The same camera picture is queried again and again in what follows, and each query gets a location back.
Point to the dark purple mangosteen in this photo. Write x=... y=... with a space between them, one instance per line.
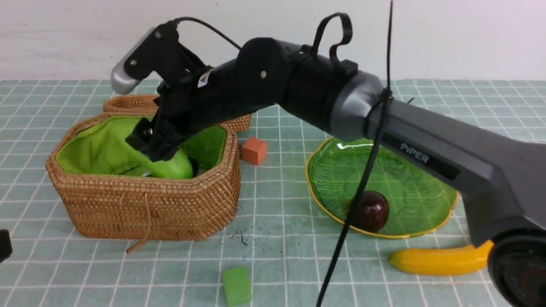
x=372 y=212

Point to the woven wicker basket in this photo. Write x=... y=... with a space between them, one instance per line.
x=108 y=194

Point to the woven wicker basket lid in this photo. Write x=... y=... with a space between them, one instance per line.
x=145 y=105

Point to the orange cube block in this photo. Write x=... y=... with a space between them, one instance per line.
x=254 y=151

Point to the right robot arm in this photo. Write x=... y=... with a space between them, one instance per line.
x=501 y=180

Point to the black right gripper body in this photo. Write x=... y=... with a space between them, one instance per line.
x=200 y=101

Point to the yellow banana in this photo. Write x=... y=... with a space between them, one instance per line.
x=442 y=262

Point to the green cube block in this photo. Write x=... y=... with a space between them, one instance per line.
x=237 y=286

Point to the teal checkered tablecloth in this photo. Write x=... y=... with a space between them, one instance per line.
x=283 y=238

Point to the green glass leaf plate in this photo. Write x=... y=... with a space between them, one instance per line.
x=419 y=203

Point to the green bitter melon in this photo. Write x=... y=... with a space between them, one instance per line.
x=179 y=167

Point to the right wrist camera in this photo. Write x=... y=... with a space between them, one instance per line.
x=160 y=51

